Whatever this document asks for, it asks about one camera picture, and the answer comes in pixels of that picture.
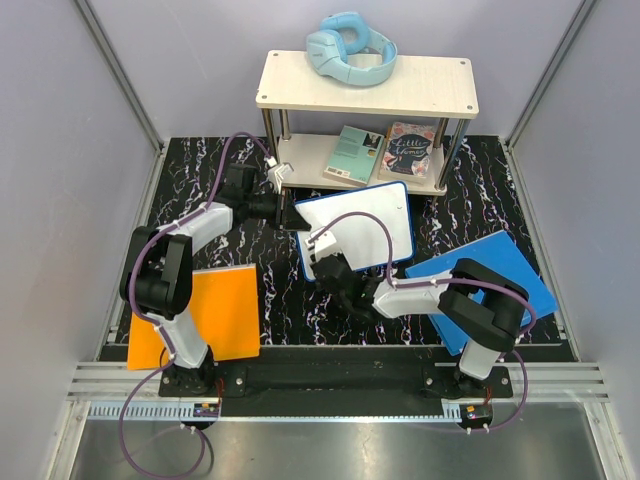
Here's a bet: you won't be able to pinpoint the blue-framed whiteboard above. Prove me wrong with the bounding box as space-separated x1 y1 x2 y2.
295 181 415 282

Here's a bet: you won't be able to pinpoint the orange folder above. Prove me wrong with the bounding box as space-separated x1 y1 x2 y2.
127 264 261 370

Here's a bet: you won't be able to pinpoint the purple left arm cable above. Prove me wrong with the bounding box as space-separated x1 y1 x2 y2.
117 132 274 477

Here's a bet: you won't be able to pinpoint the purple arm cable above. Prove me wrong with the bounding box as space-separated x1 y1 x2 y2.
117 132 274 477
305 212 539 435

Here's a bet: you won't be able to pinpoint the blue folder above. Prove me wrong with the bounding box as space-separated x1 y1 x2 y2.
405 231 558 356

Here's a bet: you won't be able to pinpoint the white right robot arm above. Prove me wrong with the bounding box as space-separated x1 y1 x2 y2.
312 254 535 397

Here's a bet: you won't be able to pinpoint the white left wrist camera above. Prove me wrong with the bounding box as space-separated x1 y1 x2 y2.
266 157 294 193

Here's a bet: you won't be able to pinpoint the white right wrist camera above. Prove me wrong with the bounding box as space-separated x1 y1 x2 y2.
304 230 342 263

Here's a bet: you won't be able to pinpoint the light blue headphones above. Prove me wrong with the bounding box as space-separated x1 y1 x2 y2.
306 12 398 87

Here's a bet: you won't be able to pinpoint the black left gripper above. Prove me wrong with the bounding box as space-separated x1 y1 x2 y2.
245 188 310 232

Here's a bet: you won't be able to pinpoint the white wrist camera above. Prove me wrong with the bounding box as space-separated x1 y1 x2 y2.
304 230 342 263
266 157 294 193

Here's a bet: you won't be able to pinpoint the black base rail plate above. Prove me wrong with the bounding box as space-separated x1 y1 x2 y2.
159 345 513 400

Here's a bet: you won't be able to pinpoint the aluminium slotted rail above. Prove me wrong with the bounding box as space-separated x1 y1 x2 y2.
67 362 609 423

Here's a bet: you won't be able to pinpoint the teal paperback book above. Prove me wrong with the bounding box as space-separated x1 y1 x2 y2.
323 126 384 187

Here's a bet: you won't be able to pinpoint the white two-tier shelf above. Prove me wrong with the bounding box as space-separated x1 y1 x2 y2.
256 50 479 196

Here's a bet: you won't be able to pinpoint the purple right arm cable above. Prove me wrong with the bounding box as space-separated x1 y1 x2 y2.
305 212 539 435

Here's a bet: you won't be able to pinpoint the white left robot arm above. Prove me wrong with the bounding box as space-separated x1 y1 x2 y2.
119 158 311 396

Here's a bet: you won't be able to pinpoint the Little Women book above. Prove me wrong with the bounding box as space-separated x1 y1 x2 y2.
378 122 436 185

